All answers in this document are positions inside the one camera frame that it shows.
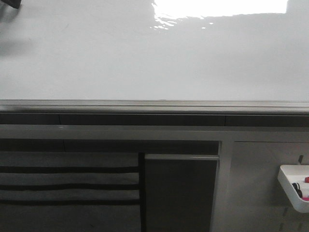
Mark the white glossy whiteboard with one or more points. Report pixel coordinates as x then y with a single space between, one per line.
189 50

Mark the grey aluminium whiteboard frame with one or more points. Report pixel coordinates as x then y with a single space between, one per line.
154 107

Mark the dark grey cabinet panel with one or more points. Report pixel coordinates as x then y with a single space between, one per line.
179 192

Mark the white pegboard panel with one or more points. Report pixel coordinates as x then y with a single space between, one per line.
249 197

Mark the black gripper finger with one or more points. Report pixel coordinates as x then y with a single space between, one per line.
12 3

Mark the white plastic wall tray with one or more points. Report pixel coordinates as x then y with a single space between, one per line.
289 174

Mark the black clip in tray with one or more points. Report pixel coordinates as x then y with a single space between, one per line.
298 190

